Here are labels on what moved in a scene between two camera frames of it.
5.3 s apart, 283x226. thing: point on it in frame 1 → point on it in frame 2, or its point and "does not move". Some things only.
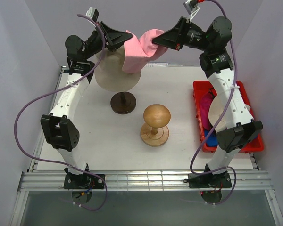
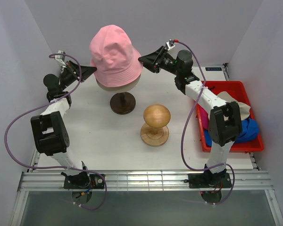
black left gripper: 105,36 → 76,72
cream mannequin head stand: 123,102 does not move
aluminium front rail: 139,181 does not move
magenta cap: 206,101 does not move
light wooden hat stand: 155,132 does not move
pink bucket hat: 139,52 → 112,53
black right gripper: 181,33 → 158,61
